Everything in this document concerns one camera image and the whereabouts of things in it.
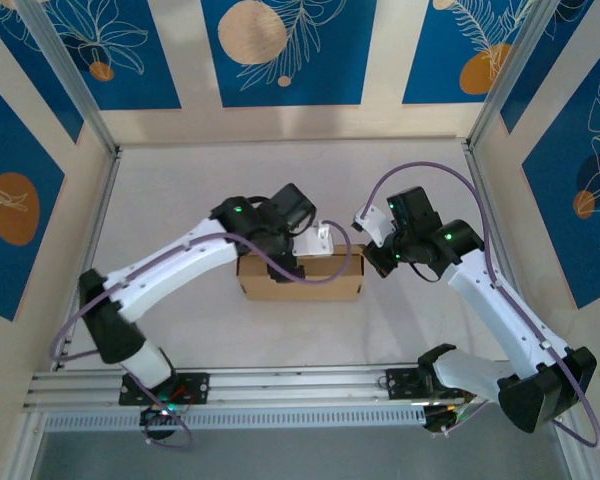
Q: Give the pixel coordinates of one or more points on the brown cardboard box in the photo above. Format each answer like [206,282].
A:
[325,292]

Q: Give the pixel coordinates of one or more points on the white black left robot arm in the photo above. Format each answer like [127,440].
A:
[180,265]

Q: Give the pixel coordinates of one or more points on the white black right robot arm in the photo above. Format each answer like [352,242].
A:
[495,300]

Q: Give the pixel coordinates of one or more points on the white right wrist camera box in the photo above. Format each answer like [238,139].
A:
[375,225]

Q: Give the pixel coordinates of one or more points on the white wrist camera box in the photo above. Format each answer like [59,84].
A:
[312,245]
[375,225]

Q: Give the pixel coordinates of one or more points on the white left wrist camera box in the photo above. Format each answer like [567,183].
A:
[312,245]

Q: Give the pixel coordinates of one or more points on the aluminium right side rail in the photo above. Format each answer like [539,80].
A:
[475,162]

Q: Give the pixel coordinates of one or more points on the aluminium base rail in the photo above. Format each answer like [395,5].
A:
[290,387]

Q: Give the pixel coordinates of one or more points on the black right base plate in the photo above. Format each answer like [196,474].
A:
[402,385]

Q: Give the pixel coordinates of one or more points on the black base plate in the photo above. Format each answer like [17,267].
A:
[402,385]
[195,387]

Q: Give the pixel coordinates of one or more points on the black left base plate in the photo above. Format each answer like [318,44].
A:
[195,387]

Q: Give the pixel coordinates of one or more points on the aluminium left side rail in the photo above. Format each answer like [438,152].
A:
[105,185]

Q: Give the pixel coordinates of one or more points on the aluminium right frame post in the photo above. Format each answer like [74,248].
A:
[512,75]

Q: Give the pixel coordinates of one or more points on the aluminium frame post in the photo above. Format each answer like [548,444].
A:
[512,75]
[70,75]

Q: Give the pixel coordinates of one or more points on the aluminium left frame post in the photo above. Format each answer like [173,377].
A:
[70,75]

